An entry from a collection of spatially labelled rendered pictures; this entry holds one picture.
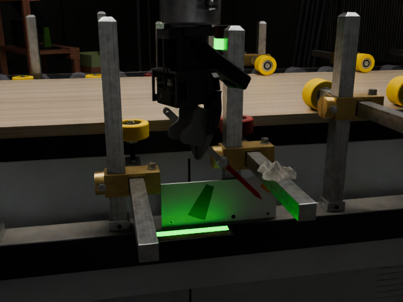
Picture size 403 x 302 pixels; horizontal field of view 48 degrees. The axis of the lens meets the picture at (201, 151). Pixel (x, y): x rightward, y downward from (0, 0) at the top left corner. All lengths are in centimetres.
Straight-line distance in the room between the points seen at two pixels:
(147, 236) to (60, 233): 34
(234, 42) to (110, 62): 25
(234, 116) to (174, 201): 22
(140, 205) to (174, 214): 19
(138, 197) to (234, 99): 29
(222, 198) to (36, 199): 48
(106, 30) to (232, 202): 44
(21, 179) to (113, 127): 36
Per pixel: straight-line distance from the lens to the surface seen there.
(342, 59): 101
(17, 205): 122
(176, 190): 96
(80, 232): 100
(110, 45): 89
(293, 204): 74
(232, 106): 94
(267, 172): 82
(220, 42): 96
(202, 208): 98
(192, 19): 66
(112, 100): 90
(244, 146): 97
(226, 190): 98
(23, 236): 102
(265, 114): 115
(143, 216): 76
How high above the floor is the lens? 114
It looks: 17 degrees down
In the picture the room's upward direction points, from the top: straight up
